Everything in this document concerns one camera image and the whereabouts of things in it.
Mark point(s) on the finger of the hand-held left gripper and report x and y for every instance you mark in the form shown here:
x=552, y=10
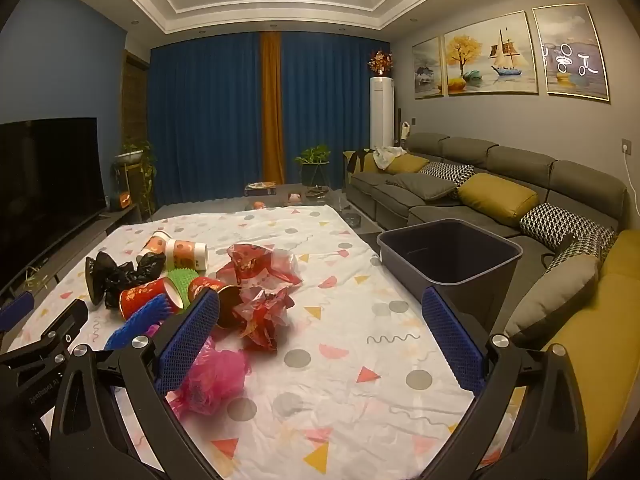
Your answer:
x=65, y=317
x=17, y=307

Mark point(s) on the black garment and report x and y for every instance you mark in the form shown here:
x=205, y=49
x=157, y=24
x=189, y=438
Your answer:
x=356, y=160

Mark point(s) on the small yellow cushion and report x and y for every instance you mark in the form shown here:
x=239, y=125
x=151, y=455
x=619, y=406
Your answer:
x=407, y=164

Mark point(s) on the small orange toy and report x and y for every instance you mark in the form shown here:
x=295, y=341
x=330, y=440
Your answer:
x=258, y=205

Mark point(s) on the trailing plant in white pot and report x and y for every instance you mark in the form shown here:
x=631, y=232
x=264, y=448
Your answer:
x=132, y=156

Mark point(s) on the pink plastic bag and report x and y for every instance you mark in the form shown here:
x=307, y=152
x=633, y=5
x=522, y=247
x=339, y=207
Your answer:
x=215, y=377

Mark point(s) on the framed tree and ship painting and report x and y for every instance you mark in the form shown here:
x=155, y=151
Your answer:
x=490, y=55

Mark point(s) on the ashtray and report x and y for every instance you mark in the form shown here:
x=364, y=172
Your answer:
x=353, y=219

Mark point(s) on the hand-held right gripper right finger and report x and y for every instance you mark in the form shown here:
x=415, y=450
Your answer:
x=452, y=340

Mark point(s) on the white cloth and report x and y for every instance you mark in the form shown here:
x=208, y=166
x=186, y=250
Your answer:
x=390, y=156

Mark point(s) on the framed cloudy painting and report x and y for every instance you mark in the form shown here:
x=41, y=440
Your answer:
x=570, y=52

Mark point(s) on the potted plant on metal stand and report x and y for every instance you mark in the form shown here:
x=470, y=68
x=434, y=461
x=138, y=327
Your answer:
x=312, y=156

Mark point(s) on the dark glass coffee table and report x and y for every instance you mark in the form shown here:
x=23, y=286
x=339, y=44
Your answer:
x=367, y=232

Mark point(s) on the green spiky roller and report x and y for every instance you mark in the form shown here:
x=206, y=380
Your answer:
x=182, y=282

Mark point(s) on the grey television cabinet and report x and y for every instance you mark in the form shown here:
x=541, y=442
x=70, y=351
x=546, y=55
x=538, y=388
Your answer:
x=50, y=267

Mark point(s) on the flat grey cushion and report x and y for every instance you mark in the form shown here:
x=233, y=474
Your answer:
x=420, y=186

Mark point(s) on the flat printed box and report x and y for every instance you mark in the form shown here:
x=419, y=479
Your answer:
x=260, y=188

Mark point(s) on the white orange paper cup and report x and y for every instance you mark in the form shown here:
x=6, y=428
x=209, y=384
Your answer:
x=155, y=246
x=187, y=256

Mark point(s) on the orange curtain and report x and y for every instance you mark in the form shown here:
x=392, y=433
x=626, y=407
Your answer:
x=272, y=110

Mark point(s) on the grey plastic bin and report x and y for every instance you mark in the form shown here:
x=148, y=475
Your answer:
x=450, y=260

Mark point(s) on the wall socket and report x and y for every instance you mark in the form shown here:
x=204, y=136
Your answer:
x=627, y=146

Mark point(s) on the blue spiky roller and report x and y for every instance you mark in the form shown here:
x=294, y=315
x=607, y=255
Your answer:
x=135, y=322

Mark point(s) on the black plastic bag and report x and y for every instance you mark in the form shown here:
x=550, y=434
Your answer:
x=102, y=277
x=150, y=262

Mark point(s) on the blue curtain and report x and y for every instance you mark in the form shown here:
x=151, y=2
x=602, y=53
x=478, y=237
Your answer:
x=200, y=120
x=330, y=110

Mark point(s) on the small pink toy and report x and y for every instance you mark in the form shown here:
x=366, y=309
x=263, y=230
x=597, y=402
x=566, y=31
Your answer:
x=295, y=198

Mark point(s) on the red paper cup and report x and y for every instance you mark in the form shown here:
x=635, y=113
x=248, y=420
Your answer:
x=202, y=285
x=142, y=297
x=230, y=307

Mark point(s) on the red plastic bag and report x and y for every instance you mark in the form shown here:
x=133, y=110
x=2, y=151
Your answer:
x=262, y=317
x=250, y=262

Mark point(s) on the red gold flower decoration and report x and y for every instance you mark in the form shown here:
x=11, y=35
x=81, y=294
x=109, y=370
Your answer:
x=380, y=62

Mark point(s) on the large yellow cushion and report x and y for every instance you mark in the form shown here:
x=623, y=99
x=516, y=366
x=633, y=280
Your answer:
x=497, y=197

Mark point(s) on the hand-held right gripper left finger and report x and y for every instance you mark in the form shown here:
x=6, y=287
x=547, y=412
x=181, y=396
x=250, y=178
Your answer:
x=190, y=345

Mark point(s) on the grey and yellow sofa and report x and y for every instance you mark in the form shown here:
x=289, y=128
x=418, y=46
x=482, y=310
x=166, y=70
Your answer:
x=520, y=165

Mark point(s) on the black white patterned cushion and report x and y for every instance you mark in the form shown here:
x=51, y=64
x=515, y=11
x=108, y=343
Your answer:
x=450, y=171
x=582, y=252
x=560, y=222

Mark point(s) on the small framed painting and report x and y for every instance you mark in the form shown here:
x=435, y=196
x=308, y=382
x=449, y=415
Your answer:
x=427, y=70

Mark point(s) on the large grey cushion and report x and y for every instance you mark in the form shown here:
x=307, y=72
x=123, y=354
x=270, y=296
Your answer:
x=555, y=295

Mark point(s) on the white standing air conditioner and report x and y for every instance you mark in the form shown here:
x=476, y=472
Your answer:
x=381, y=115

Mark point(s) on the black television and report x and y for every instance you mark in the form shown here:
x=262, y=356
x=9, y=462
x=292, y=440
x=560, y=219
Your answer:
x=45, y=185

